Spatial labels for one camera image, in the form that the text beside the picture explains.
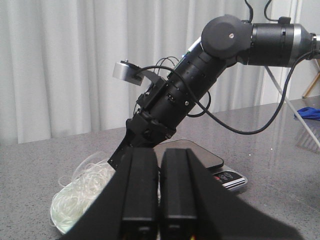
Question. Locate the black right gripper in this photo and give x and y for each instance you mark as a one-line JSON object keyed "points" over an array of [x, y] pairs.
{"points": [[127, 208]]}

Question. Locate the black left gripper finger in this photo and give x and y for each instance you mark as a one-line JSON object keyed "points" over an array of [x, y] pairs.
{"points": [[194, 204]]}

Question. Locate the white vermicelli noodle bundle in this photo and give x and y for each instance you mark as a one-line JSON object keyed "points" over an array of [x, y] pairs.
{"points": [[86, 183]]}

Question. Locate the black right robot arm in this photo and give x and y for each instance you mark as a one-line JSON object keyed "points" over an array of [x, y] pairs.
{"points": [[224, 41]]}

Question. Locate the black silver kitchen scale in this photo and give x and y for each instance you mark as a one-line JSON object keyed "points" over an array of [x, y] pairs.
{"points": [[229, 178]]}

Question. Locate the light green plate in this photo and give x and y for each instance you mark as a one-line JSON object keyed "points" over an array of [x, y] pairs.
{"points": [[63, 226]]}

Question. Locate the white pleated curtain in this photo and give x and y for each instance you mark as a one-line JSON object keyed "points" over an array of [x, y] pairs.
{"points": [[57, 56]]}

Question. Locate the blue cloth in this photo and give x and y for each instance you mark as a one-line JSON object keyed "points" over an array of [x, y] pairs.
{"points": [[309, 113]]}

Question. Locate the wooden stand leg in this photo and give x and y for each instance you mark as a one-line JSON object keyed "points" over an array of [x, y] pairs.
{"points": [[311, 86]]}

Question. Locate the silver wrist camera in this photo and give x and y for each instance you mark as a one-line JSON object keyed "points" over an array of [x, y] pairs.
{"points": [[126, 71]]}

